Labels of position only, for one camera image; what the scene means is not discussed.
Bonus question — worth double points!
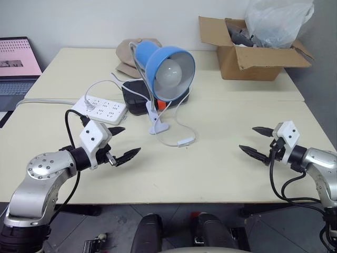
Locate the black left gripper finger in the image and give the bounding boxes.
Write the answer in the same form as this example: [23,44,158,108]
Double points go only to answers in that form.
[115,147,142,167]
[108,126,126,138]

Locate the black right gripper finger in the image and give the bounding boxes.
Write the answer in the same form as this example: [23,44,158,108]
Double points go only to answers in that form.
[252,126,274,138]
[239,144,271,166]

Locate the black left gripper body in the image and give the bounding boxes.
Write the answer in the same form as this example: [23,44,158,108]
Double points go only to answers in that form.
[95,143,118,167]

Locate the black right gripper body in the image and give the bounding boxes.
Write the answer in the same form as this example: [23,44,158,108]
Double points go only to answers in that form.
[267,137,287,166]

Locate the blue clip desk lamp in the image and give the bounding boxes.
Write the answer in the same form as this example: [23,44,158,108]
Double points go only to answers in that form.
[128,38,196,136]

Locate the white power strip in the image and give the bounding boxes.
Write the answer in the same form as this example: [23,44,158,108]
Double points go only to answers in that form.
[71,95,129,126]

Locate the black plastic case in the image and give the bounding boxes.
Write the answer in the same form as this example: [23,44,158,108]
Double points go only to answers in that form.
[121,80,192,116]

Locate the white plug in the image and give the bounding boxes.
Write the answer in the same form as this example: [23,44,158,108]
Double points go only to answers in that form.
[83,96,96,113]

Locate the brown cardboard box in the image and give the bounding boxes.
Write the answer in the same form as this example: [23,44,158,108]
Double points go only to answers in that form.
[197,16,315,82]

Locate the white light bulb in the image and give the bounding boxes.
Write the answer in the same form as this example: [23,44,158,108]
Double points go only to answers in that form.
[155,58,183,86]

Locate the beige cloth hat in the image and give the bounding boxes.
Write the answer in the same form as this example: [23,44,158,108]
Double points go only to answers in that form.
[115,38,162,79]

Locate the dark rounded shape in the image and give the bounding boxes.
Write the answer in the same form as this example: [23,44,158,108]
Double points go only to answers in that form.
[131,213,163,253]
[190,212,240,253]

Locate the black caster wheel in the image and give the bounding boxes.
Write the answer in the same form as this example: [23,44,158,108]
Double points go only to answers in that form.
[83,232,108,253]

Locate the dark items in cardboard box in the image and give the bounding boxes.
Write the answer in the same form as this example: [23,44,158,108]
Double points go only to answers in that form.
[226,22,257,48]

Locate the clear plastic bag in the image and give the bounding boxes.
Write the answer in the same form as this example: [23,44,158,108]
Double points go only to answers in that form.
[244,0,315,50]

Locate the grey laptop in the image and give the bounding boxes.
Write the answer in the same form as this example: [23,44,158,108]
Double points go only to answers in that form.
[0,36,44,114]

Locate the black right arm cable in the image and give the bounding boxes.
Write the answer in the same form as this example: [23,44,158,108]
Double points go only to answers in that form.
[269,142,328,215]

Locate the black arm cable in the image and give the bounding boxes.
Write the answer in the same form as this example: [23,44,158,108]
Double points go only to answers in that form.
[269,142,328,215]
[48,109,92,227]

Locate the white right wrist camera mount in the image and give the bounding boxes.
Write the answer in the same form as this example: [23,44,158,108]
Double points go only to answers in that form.
[271,120,302,163]

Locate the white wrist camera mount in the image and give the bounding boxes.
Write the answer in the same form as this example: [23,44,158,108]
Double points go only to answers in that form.
[271,120,302,163]
[79,120,110,171]

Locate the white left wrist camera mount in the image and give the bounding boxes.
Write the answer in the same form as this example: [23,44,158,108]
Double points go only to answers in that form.
[79,120,110,171]

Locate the white lamp power cord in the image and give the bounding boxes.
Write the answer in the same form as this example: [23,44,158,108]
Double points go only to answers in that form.
[84,72,201,148]

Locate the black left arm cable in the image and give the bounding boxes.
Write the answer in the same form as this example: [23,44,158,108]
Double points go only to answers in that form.
[48,109,92,227]

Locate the white inline cord switch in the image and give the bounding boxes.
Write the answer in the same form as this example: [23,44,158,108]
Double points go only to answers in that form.
[177,138,196,148]

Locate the grey power strip cable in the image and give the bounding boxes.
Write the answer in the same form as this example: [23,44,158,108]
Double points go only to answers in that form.
[15,98,80,109]

